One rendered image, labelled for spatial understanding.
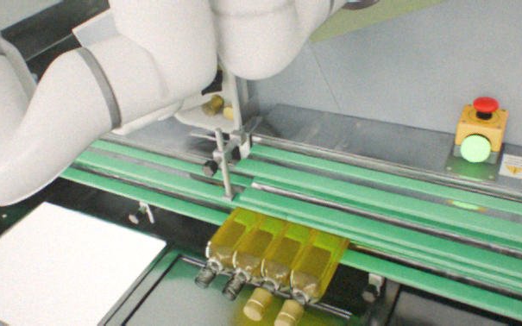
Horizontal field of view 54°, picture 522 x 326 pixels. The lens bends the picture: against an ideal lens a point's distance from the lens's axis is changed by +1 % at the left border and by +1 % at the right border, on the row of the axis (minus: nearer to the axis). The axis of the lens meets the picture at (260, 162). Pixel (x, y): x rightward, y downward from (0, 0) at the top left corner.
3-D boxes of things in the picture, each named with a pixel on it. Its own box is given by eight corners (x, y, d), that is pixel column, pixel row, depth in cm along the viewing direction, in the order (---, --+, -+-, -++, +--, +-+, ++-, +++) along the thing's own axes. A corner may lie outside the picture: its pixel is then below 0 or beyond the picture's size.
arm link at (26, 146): (74, 10, 46) (-104, 65, 40) (141, 148, 48) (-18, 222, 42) (58, 47, 58) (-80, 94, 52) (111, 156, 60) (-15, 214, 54)
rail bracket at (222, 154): (240, 175, 110) (210, 212, 101) (229, 108, 100) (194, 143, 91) (252, 178, 108) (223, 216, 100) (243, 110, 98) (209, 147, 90)
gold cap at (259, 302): (254, 297, 91) (243, 316, 88) (254, 284, 88) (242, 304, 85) (273, 304, 89) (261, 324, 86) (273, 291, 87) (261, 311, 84)
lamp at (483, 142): (461, 152, 88) (456, 162, 86) (464, 130, 86) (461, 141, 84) (488, 158, 86) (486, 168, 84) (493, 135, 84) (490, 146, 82)
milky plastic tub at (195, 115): (195, 103, 122) (174, 122, 116) (177, 12, 109) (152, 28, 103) (259, 115, 115) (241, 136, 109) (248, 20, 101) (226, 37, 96)
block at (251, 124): (254, 150, 113) (239, 168, 109) (249, 114, 108) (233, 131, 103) (268, 153, 112) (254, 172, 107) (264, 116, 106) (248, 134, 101)
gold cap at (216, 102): (210, 119, 114) (219, 109, 117) (217, 111, 112) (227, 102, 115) (198, 108, 114) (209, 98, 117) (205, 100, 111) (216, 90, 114)
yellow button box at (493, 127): (460, 134, 95) (452, 156, 90) (466, 98, 90) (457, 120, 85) (501, 141, 92) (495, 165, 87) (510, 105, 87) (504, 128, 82)
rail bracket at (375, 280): (378, 262, 106) (356, 312, 97) (380, 239, 102) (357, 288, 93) (397, 268, 105) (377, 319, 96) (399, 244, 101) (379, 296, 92)
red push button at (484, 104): (468, 122, 86) (471, 104, 84) (472, 109, 89) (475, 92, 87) (493, 126, 84) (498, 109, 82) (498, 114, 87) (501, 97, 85)
